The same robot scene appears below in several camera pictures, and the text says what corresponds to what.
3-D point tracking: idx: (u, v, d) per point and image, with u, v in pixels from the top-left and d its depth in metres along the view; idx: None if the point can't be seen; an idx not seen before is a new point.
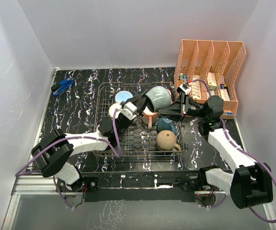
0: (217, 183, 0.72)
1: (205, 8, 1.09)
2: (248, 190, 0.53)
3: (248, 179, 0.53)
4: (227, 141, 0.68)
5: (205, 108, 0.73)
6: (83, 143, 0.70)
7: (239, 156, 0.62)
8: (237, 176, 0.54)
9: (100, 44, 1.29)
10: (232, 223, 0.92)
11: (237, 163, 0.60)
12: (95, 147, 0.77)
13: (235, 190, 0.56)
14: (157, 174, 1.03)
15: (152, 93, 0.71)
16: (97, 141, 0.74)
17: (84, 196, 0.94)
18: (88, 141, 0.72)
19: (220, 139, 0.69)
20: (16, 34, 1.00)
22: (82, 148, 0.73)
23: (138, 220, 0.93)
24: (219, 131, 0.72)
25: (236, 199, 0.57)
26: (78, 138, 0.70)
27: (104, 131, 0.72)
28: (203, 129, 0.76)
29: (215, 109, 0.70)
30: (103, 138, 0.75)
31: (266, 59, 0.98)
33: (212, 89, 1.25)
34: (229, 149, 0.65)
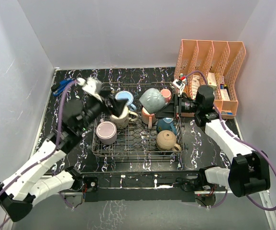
0: (217, 179, 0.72)
1: (205, 7, 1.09)
2: (246, 178, 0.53)
3: (247, 168, 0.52)
4: (224, 131, 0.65)
5: (197, 98, 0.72)
6: (25, 180, 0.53)
7: (236, 145, 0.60)
8: (235, 165, 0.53)
9: (100, 45, 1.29)
10: (232, 223, 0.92)
11: (235, 153, 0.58)
12: (49, 164, 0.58)
13: (233, 179, 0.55)
14: (157, 174, 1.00)
15: (149, 101, 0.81)
16: (41, 164, 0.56)
17: (84, 196, 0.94)
18: (32, 172, 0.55)
19: (217, 129, 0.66)
20: (16, 34, 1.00)
22: (36, 179, 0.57)
23: (138, 220, 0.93)
24: (216, 120, 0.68)
25: (234, 188, 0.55)
26: (17, 179, 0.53)
27: (70, 114, 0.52)
28: (201, 120, 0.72)
29: (207, 96, 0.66)
30: (45, 157, 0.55)
31: (265, 59, 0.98)
33: (212, 89, 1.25)
34: (227, 139, 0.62)
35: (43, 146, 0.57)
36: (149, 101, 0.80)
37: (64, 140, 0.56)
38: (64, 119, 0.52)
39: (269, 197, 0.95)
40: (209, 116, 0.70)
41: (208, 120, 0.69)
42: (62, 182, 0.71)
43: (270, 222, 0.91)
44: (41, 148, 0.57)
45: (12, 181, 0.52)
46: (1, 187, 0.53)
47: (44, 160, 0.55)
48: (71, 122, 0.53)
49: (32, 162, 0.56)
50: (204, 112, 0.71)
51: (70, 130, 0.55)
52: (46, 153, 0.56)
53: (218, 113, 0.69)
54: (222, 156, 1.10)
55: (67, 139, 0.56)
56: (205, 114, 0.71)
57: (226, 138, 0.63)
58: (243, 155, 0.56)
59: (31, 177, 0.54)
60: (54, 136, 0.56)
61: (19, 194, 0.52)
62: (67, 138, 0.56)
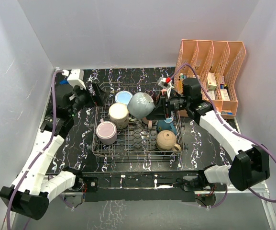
0: (217, 178, 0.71)
1: (206, 7, 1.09)
2: (248, 174, 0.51)
3: (248, 163, 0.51)
4: (221, 125, 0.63)
5: (184, 91, 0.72)
6: (35, 173, 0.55)
7: (236, 141, 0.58)
8: (237, 161, 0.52)
9: (100, 45, 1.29)
10: (233, 223, 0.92)
11: (236, 149, 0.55)
12: (51, 152, 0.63)
13: (234, 174, 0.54)
14: (157, 174, 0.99)
15: (139, 106, 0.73)
16: (45, 153, 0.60)
17: (84, 196, 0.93)
18: (38, 164, 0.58)
19: (214, 123, 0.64)
20: (16, 34, 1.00)
22: (43, 171, 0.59)
23: (138, 220, 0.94)
24: (212, 114, 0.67)
25: (235, 182, 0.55)
26: (27, 175, 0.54)
27: (63, 94, 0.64)
28: (193, 113, 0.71)
29: (193, 86, 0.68)
30: (48, 145, 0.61)
31: (266, 59, 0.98)
33: (212, 89, 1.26)
34: (225, 133, 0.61)
35: (39, 138, 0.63)
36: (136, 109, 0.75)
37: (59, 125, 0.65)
38: (59, 100, 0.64)
39: (270, 197, 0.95)
40: (202, 107, 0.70)
41: (202, 112, 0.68)
42: (66, 178, 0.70)
43: (270, 222, 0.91)
44: (38, 141, 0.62)
45: (22, 178, 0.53)
46: (12, 189, 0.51)
47: (47, 148, 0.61)
48: (64, 103, 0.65)
49: (35, 156, 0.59)
50: (195, 104, 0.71)
51: (63, 111, 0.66)
52: (46, 142, 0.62)
53: (211, 104, 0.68)
54: (222, 156, 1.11)
55: (61, 124, 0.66)
56: (196, 105, 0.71)
57: (224, 133, 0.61)
58: (244, 150, 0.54)
59: (39, 168, 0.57)
60: (48, 125, 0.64)
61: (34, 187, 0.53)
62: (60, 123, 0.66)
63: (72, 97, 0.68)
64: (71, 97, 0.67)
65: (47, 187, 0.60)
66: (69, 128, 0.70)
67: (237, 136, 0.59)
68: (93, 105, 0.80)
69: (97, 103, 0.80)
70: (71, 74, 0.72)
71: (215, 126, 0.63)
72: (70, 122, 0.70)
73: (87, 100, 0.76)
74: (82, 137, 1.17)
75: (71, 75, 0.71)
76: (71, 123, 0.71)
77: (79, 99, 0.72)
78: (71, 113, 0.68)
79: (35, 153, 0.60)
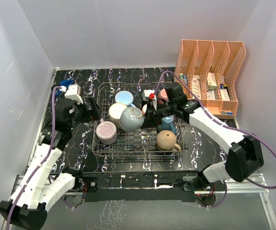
0: (216, 175, 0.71)
1: (206, 8, 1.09)
2: (244, 165, 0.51)
3: (242, 154, 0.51)
4: (211, 120, 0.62)
5: (168, 96, 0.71)
6: (33, 187, 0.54)
7: (227, 133, 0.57)
8: (231, 153, 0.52)
9: (100, 45, 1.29)
10: (233, 223, 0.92)
11: (229, 142, 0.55)
12: (50, 165, 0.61)
13: (231, 166, 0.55)
14: (157, 174, 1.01)
15: (129, 122, 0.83)
16: (42, 167, 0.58)
17: (84, 196, 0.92)
18: (37, 178, 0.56)
19: (203, 120, 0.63)
20: (16, 34, 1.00)
22: (42, 184, 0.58)
23: (138, 220, 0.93)
24: (200, 111, 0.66)
25: (233, 174, 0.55)
26: (25, 189, 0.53)
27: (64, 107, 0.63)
28: (182, 112, 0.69)
29: (175, 87, 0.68)
30: (45, 159, 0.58)
31: (266, 59, 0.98)
33: (212, 88, 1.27)
34: (215, 128, 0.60)
35: (38, 151, 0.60)
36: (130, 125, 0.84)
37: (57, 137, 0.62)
38: (59, 112, 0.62)
39: (270, 197, 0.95)
40: (189, 105, 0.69)
41: (191, 110, 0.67)
42: (65, 182, 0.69)
43: (269, 222, 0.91)
44: (36, 154, 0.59)
45: (20, 193, 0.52)
46: (11, 202, 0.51)
47: (45, 162, 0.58)
48: (64, 115, 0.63)
49: (32, 169, 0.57)
50: (182, 104, 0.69)
51: (62, 124, 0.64)
52: (44, 155, 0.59)
53: (198, 101, 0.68)
54: (222, 156, 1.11)
55: (59, 136, 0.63)
56: (183, 104, 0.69)
57: (215, 128, 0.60)
58: (237, 142, 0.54)
59: (38, 182, 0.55)
60: (46, 138, 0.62)
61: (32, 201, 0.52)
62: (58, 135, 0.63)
63: (72, 110, 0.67)
64: (71, 110, 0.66)
65: (45, 196, 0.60)
66: (66, 141, 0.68)
67: (227, 129, 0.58)
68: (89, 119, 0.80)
69: (93, 118, 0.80)
70: (69, 89, 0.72)
71: (204, 122, 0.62)
72: (67, 135, 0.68)
73: (84, 114, 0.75)
74: (82, 137, 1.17)
75: (70, 91, 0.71)
76: (68, 137, 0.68)
77: (78, 113, 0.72)
78: (69, 126, 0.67)
79: (33, 167, 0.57)
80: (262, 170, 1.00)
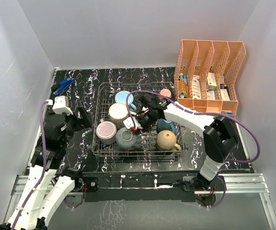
0: (209, 170, 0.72)
1: (205, 8, 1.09)
2: (221, 144, 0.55)
3: (217, 135, 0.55)
4: (183, 111, 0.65)
5: (143, 104, 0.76)
6: (29, 210, 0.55)
7: (200, 119, 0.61)
8: (206, 137, 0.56)
9: (100, 45, 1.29)
10: (232, 223, 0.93)
11: (202, 126, 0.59)
12: (45, 184, 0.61)
13: (209, 149, 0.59)
14: (157, 174, 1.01)
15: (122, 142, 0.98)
16: (37, 189, 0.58)
17: (84, 196, 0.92)
18: (32, 200, 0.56)
19: (176, 112, 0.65)
20: (16, 34, 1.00)
22: (39, 204, 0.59)
23: (138, 220, 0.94)
24: (171, 106, 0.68)
25: (214, 156, 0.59)
26: (21, 213, 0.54)
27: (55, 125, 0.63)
28: (157, 110, 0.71)
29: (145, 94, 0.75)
30: (39, 181, 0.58)
31: (265, 59, 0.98)
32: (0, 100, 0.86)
33: (211, 88, 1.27)
34: (188, 117, 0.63)
35: (31, 174, 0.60)
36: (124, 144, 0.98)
37: (49, 157, 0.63)
38: (49, 131, 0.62)
39: (270, 197, 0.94)
40: (161, 103, 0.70)
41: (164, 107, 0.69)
42: (64, 188, 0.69)
43: (269, 222, 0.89)
44: (29, 177, 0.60)
45: (16, 217, 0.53)
46: (8, 226, 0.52)
47: (38, 184, 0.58)
48: (56, 134, 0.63)
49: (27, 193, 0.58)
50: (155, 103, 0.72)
51: (55, 142, 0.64)
52: (37, 178, 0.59)
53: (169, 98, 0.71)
54: None
55: (52, 156, 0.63)
56: (156, 103, 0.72)
57: (188, 117, 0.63)
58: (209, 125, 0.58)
59: (33, 205, 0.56)
60: (38, 159, 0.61)
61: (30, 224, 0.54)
62: (50, 155, 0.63)
63: (64, 127, 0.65)
64: (63, 128, 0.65)
65: (44, 211, 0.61)
66: (61, 158, 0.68)
67: (199, 115, 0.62)
68: (81, 127, 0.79)
69: (84, 126, 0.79)
70: (56, 102, 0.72)
71: (178, 114, 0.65)
72: (62, 152, 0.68)
73: (74, 124, 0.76)
74: (82, 137, 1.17)
75: (58, 104, 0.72)
76: (63, 154, 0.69)
77: (69, 126, 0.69)
78: (62, 143, 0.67)
79: (27, 190, 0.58)
80: (262, 170, 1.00)
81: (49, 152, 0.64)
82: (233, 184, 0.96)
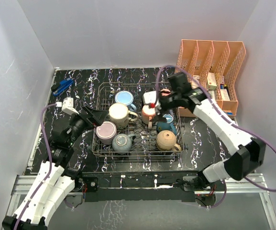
0: (215, 175, 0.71)
1: (205, 8, 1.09)
2: (245, 166, 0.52)
3: (248, 159, 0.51)
4: (219, 117, 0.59)
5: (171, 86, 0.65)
6: (37, 201, 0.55)
7: (235, 134, 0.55)
8: (236, 155, 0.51)
9: (100, 44, 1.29)
10: (232, 223, 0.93)
11: (236, 144, 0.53)
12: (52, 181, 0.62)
13: (231, 167, 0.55)
14: (157, 174, 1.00)
15: (118, 147, 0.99)
16: (46, 183, 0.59)
17: (83, 196, 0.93)
18: (40, 192, 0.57)
19: (210, 114, 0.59)
20: (16, 33, 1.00)
22: (45, 200, 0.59)
23: (138, 220, 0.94)
24: (207, 104, 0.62)
25: (232, 173, 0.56)
26: (28, 204, 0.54)
27: (61, 130, 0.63)
28: (187, 100, 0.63)
29: (178, 76, 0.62)
30: (49, 175, 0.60)
31: (265, 59, 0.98)
32: None
33: (212, 89, 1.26)
34: (224, 126, 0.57)
35: (41, 168, 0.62)
36: (120, 149, 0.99)
37: (60, 157, 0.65)
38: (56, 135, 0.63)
39: (269, 197, 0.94)
40: (197, 93, 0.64)
41: (197, 102, 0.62)
42: (64, 189, 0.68)
43: (269, 222, 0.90)
44: (40, 171, 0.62)
45: (24, 208, 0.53)
46: (15, 217, 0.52)
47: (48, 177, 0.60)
48: (63, 138, 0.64)
49: (36, 186, 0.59)
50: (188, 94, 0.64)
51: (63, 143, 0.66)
52: (47, 172, 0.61)
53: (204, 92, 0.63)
54: (222, 156, 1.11)
55: (61, 156, 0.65)
56: (189, 93, 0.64)
57: (223, 125, 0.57)
58: (244, 145, 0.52)
59: (41, 197, 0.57)
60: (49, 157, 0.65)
61: (35, 217, 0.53)
62: (60, 155, 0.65)
63: (70, 130, 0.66)
64: (69, 130, 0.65)
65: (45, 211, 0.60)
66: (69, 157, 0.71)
67: (236, 129, 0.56)
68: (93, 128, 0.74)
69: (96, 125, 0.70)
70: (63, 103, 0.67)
71: (210, 116, 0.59)
72: (70, 152, 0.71)
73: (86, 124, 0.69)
74: (82, 137, 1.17)
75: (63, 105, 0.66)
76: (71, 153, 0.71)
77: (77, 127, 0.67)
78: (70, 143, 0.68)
79: (37, 182, 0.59)
80: (262, 170, 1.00)
81: (59, 153, 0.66)
82: (233, 184, 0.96)
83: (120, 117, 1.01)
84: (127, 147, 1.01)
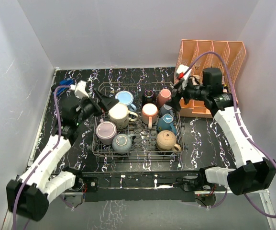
0: (216, 179, 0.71)
1: (205, 8, 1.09)
2: (247, 183, 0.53)
3: (251, 177, 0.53)
4: (237, 128, 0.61)
5: (204, 80, 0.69)
6: (43, 169, 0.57)
7: (248, 149, 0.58)
8: (241, 171, 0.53)
9: (100, 44, 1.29)
10: (232, 223, 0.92)
11: (245, 160, 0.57)
12: (60, 154, 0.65)
13: (233, 180, 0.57)
14: (157, 174, 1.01)
15: (118, 147, 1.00)
16: (54, 153, 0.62)
17: (84, 196, 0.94)
18: (47, 161, 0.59)
19: (229, 122, 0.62)
20: (16, 33, 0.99)
22: (50, 170, 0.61)
23: (138, 220, 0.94)
24: (230, 112, 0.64)
25: (232, 186, 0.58)
26: (35, 170, 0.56)
27: (71, 107, 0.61)
28: (211, 102, 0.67)
29: (214, 74, 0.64)
30: (57, 145, 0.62)
31: (265, 59, 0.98)
32: None
33: None
34: (239, 138, 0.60)
35: (50, 140, 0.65)
36: (121, 148, 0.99)
37: (68, 132, 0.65)
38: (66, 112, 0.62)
39: (269, 197, 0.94)
40: (224, 98, 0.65)
41: (221, 107, 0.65)
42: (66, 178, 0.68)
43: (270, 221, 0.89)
44: (49, 143, 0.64)
45: (31, 172, 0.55)
46: (19, 182, 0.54)
47: (56, 147, 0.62)
48: (72, 115, 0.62)
49: (44, 155, 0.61)
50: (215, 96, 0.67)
51: (71, 120, 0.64)
52: (55, 143, 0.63)
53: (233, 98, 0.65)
54: (222, 156, 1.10)
55: (70, 132, 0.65)
56: (217, 96, 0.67)
57: (239, 138, 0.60)
58: (253, 162, 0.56)
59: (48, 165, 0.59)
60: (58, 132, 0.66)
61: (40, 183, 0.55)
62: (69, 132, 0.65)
63: (79, 108, 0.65)
64: (78, 108, 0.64)
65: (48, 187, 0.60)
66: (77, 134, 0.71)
67: (250, 144, 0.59)
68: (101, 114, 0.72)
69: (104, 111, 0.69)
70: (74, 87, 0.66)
71: (229, 125, 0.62)
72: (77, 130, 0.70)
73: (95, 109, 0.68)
74: (82, 137, 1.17)
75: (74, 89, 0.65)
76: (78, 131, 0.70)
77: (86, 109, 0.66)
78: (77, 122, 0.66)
79: (46, 151, 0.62)
80: None
81: (67, 129, 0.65)
82: None
83: (120, 117, 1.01)
84: (127, 147, 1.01)
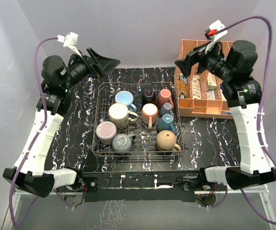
0: (215, 176, 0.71)
1: (205, 8, 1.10)
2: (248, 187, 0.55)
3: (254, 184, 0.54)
4: (255, 132, 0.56)
5: (231, 57, 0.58)
6: (36, 154, 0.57)
7: (259, 157, 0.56)
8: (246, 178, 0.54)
9: (100, 45, 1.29)
10: (232, 223, 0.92)
11: (253, 169, 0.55)
12: (50, 130, 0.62)
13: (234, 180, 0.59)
14: (157, 174, 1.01)
15: (119, 147, 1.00)
16: (43, 133, 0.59)
17: (84, 196, 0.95)
18: (38, 143, 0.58)
19: (248, 124, 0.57)
20: (16, 33, 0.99)
22: (45, 150, 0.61)
23: (138, 220, 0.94)
24: (252, 111, 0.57)
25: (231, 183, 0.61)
26: (27, 156, 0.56)
27: (53, 69, 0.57)
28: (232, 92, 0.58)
29: (246, 56, 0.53)
30: (45, 125, 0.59)
31: None
32: None
33: (212, 88, 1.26)
34: (253, 144, 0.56)
35: (37, 117, 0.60)
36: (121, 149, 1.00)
37: (56, 102, 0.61)
38: (49, 77, 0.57)
39: (270, 197, 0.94)
40: (248, 91, 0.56)
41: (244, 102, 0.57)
42: None
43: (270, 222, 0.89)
44: (36, 121, 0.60)
45: (24, 160, 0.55)
46: (15, 170, 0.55)
47: (44, 128, 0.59)
48: (56, 78, 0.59)
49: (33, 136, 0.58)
50: (238, 83, 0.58)
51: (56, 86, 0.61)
52: (43, 121, 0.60)
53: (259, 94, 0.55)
54: (222, 156, 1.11)
55: (58, 101, 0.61)
56: (240, 85, 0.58)
57: (253, 143, 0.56)
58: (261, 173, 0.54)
59: (40, 149, 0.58)
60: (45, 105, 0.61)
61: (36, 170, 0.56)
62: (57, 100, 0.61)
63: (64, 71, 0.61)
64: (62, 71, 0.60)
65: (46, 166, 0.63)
66: (68, 104, 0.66)
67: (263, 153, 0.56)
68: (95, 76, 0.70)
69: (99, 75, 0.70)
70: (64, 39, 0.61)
71: (247, 127, 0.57)
72: (68, 97, 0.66)
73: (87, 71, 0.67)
74: (82, 137, 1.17)
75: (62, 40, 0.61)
76: (69, 99, 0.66)
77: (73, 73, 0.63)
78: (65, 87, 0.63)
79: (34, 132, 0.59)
80: None
81: (54, 97, 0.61)
82: None
83: (119, 116, 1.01)
84: (127, 147, 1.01)
